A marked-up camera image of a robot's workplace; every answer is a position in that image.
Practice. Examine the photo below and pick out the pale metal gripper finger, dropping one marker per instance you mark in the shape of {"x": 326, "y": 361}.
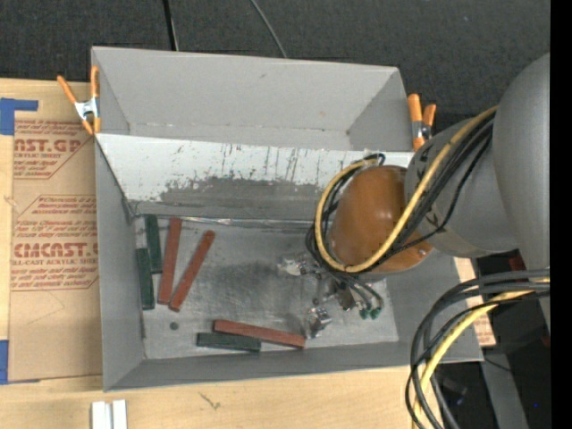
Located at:
{"x": 319, "y": 322}
{"x": 295, "y": 267}

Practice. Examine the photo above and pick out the red-brown flat block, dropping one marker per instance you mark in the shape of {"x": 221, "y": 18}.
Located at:
{"x": 170, "y": 262}
{"x": 259, "y": 334}
{"x": 192, "y": 271}

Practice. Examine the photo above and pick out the dark green flat block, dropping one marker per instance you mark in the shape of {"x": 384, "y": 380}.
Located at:
{"x": 228, "y": 342}
{"x": 145, "y": 280}
{"x": 153, "y": 244}

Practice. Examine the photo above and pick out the grey metal bin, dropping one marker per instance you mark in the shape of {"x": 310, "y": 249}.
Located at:
{"x": 250, "y": 105}

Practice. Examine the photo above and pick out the brown cardboard board, red print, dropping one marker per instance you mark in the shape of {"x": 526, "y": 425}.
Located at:
{"x": 53, "y": 320}

